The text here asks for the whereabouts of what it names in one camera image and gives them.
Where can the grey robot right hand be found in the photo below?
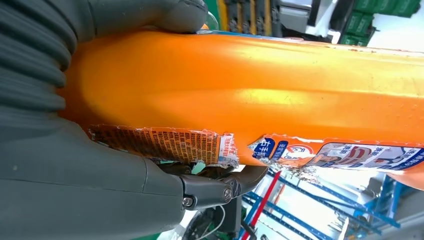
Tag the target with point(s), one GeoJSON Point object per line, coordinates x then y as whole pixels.
{"type": "Point", "coordinates": [66, 185]}

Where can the blue metal rack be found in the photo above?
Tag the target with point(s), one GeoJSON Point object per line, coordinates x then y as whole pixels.
{"type": "Point", "coordinates": [384, 198]}

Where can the green plastic crate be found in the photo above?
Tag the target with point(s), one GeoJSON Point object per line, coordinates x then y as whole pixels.
{"type": "Point", "coordinates": [364, 23]}

